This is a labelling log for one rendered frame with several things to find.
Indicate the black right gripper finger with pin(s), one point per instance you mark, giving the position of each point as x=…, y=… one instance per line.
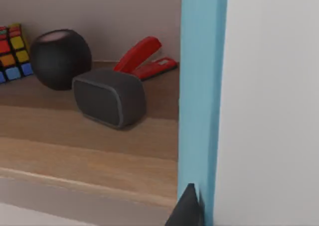
x=186, y=208

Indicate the wooden shelf board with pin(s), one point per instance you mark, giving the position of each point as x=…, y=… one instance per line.
x=87, y=141

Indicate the light blue cabinet panel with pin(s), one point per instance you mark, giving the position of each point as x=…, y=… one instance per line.
x=199, y=86

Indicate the dark grey rectangular speaker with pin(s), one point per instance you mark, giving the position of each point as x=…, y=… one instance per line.
x=109, y=99

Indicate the red stapler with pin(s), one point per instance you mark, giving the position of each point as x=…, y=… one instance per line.
x=145, y=60

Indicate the black round speaker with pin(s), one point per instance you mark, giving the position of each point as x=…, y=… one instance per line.
x=59, y=59

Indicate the colourful puzzle cube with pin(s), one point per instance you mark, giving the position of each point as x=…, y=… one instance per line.
x=13, y=54

